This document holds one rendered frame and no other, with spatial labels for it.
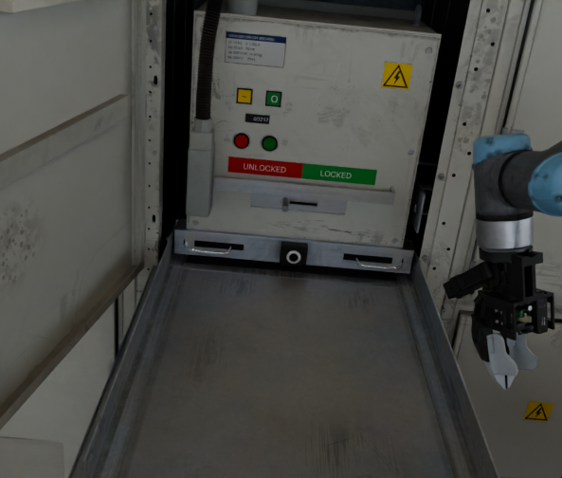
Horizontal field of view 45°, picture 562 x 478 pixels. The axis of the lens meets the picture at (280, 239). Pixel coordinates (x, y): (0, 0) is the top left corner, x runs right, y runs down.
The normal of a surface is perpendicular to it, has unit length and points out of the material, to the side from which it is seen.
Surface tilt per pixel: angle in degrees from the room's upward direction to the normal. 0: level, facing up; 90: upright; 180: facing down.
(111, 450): 0
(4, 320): 90
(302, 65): 90
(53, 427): 90
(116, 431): 0
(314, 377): 0
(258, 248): 90
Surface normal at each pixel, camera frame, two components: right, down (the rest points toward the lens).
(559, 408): -0.02, 0.42
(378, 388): 0.09, -0.90
